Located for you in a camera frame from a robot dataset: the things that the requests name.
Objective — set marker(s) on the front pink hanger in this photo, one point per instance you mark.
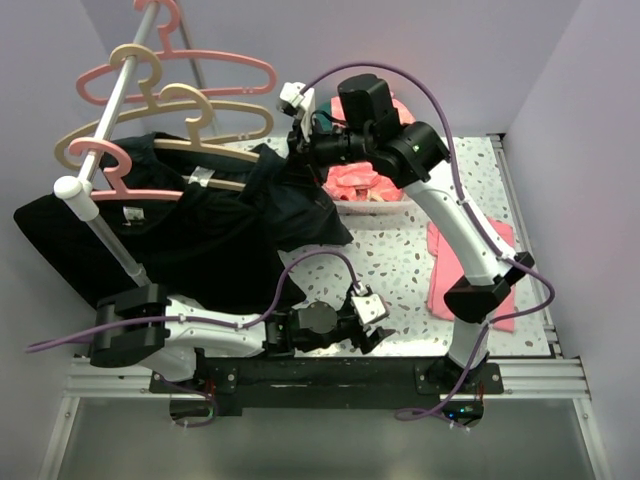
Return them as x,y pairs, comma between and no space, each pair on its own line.
115,175

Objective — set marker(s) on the white clothes rack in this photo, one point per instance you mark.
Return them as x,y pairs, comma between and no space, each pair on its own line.
77,191

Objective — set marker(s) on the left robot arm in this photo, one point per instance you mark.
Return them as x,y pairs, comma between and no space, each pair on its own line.
170,336

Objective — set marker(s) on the black t-shirt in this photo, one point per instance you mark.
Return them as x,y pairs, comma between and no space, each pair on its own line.
213,250

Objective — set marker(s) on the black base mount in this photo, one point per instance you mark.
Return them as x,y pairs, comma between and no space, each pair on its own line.
357,383

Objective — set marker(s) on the coral patterned garment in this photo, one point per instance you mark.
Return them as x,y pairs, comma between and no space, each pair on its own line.
359,182

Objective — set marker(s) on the beige hanger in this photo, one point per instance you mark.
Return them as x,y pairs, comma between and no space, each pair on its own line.
177,97
140,65

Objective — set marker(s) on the white plastic bin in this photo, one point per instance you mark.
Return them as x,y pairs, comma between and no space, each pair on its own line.
372,207

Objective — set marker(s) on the pink hanger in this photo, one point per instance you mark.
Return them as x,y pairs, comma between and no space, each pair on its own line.
194,56
115,175

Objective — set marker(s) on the rear pink hanger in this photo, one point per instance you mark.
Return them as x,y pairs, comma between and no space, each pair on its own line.
194,56

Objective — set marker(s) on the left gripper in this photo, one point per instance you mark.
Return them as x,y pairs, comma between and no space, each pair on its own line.
366,343

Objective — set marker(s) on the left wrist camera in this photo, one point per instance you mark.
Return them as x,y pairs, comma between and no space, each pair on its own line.
369,306

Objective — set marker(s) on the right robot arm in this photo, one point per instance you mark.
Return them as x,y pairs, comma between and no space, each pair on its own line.
415,159

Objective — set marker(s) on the dark navy shorts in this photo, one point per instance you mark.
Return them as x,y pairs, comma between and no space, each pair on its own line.
294,216

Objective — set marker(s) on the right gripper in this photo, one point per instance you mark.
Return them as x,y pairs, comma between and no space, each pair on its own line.
303,155

